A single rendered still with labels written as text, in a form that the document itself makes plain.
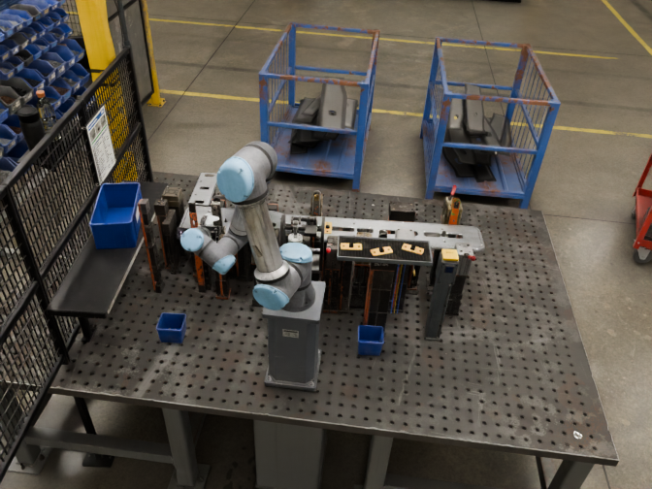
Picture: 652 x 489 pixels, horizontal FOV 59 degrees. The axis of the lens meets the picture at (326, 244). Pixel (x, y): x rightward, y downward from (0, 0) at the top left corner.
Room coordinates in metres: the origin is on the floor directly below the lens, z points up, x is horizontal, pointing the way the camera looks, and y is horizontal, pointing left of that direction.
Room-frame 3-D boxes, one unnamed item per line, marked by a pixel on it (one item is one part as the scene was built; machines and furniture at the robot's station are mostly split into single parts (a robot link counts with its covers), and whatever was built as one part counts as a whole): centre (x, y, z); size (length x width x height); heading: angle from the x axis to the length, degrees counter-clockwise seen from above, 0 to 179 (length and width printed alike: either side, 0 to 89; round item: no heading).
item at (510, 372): (2.11, 0.10, 0.68); 2.56 x 1.61 x 0.04; 85
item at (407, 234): (1.95, -0.33, 0.90); 0.13 x 0.10 x 0.41; 179
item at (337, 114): (4.55, 0.09, 0.47); 1.20 x 0.80 x 0.95; 174
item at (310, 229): (1.91, 0.10, 0.94); 0.18 x 0.13 x 0.49; 89
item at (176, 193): (2.25, 0.74, 0.88); 0.08 x 0.08 x 0.36; 89
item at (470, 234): (2.12, -0.02, 1.00); 1.38 x 0.22 x 0.02; 89
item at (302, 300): (1.54, 0.10, 1.15); 0.15 x 0.15 x 0.10
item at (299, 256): (1.54, 0.11, 1.27); 0.13 x 0.12 x 0.14; 158
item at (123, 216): (2.00, 0.90, 1.10); 0.30 x 0.17 x 0.13; 9
